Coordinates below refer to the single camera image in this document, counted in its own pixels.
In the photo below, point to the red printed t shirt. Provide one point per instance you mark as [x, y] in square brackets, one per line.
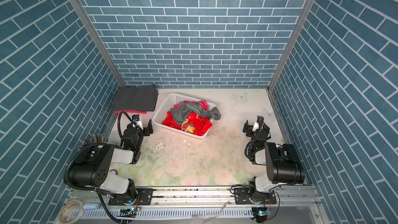
[194, 124]

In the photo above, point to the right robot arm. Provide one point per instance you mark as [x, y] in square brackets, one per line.
[283, 166]

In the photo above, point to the corner aluminium post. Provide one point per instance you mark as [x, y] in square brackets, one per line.
[87, 23]
[292, 40]

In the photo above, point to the folded dark grey t shirt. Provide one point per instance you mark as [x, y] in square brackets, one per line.
[143, 99]

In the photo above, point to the roll of clear tape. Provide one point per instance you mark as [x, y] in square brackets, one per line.
[71, 212]

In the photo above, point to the folded pink t shirt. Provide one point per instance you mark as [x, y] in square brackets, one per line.
[130, 111]

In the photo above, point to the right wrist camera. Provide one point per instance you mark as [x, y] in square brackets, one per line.
[255, 126]

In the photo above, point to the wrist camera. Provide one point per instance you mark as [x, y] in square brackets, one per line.
[255, 126]
[137, 122]

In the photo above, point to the white ventilation grille strip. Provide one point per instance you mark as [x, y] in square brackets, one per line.
[185, 213]

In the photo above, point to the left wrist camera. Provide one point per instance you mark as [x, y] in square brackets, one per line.
[137, 122]

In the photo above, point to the left green circuit board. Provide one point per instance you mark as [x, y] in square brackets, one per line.
[128, 212]

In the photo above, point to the cup of coloured pencils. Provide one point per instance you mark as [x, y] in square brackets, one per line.
[97, 138]

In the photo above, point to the left corner aluminium post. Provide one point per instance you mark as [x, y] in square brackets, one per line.
[87, 23]

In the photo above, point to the black mounting plate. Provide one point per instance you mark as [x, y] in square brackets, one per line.
[143, 196]
[243, 196]

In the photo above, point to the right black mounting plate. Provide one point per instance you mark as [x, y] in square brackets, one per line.
[243, 196]

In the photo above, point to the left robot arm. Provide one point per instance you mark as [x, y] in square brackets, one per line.
[89, 170]

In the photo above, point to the right corner aluminium post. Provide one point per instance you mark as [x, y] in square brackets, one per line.
[292, 40]

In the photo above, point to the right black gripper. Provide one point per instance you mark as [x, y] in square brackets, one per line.
[249, 127]

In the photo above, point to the green circuit board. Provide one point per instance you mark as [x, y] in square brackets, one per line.
[128, 212]
[260, 214]

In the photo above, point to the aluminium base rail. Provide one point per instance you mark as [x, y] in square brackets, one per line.
[217, 196]

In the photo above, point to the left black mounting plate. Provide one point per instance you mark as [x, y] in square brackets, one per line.
[143, 196]

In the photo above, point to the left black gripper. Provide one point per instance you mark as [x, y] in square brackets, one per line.
[146, 129]

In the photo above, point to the right green circuit board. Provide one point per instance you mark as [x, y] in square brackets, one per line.
[260, 214]

